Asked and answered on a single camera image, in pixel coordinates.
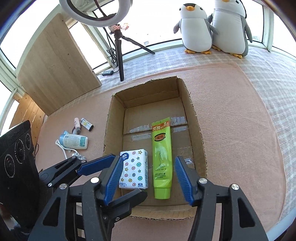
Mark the large wooden board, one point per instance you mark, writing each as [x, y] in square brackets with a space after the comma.
[52, 69]

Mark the patterned tissue pack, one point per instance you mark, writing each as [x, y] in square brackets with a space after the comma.
[135, 170]

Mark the large plush penguin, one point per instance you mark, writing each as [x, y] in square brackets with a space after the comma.
[229, 19]

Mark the cardboard box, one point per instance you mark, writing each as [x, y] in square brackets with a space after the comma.
[129, 127]

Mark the green tube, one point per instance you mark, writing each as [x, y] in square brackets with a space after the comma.
[162, 161]

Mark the white lotion bottle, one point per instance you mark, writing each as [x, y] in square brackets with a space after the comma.
[74, 141]

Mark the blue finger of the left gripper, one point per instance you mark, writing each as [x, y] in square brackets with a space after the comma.
[121, 208]
[96, 165]

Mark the white roller massager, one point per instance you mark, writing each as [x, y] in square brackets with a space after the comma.
[69, 150]

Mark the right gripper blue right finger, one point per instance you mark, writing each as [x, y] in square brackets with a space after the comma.
[239, 220]

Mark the black tripod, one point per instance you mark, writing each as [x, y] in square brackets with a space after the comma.
[116, 30]

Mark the small plush penguin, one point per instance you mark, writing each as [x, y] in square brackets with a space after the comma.
[196, 31]

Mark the black inline cable remote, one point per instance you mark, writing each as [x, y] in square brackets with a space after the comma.
[107, 73]

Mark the plaid bed sheet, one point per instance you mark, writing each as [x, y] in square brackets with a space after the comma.
[271, 74]

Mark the pine wood headboard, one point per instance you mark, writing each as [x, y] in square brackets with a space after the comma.
[28, 110]

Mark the small pink bottle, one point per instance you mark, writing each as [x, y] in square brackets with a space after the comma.
[77, 126]

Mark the patterned lighter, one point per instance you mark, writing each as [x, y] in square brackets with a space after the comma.
[86, 124]

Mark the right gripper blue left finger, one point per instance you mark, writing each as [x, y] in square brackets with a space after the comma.
[80, 207]

